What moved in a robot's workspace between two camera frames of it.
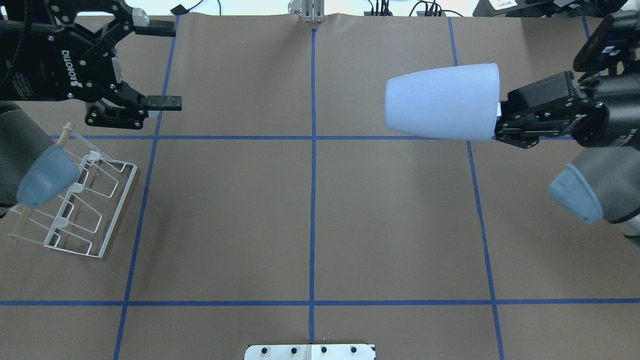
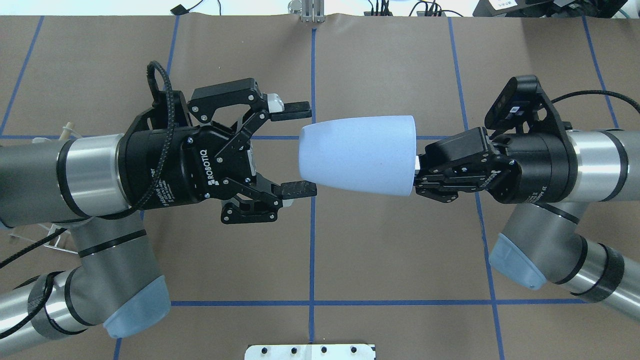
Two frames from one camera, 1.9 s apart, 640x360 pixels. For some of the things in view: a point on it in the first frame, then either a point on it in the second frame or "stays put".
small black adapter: [179, 10] stays put
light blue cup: [460, 102] -> [374, 153]
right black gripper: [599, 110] -> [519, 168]
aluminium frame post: [313, 11] stays put
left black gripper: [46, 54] -> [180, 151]
